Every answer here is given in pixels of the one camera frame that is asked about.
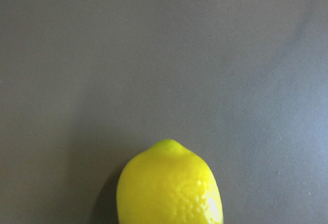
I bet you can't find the yellow whole lemon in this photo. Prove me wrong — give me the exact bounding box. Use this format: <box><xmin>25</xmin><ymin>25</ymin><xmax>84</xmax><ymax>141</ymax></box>
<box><xmin>116</xmin><ymin>139</ymin><xmax>224</xmax><ymax>223</ymax></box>

